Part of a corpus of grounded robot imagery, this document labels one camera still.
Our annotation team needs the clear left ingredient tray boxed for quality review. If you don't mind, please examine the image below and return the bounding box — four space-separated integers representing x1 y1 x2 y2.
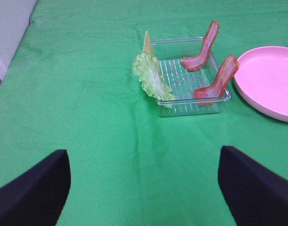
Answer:
151 37 231 117

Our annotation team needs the green lettuce leaf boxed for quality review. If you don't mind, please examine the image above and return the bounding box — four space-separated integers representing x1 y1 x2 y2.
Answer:
132 51 176 101

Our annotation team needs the bacon strip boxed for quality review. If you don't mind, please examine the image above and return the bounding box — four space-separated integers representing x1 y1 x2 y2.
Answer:
193 54 240 99
181 20 220 71

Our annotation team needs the pink round plate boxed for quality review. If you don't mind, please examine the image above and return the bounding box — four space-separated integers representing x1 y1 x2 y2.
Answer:
234 46 288 122

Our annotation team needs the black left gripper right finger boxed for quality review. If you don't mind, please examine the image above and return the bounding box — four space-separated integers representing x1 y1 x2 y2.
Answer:
217 146 288 226

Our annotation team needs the yellow cheese slice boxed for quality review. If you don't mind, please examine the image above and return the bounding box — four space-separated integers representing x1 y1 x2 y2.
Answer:
143 31 155 57

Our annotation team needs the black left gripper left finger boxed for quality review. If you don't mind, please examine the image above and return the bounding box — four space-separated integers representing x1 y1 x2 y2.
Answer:
0 150 71 226

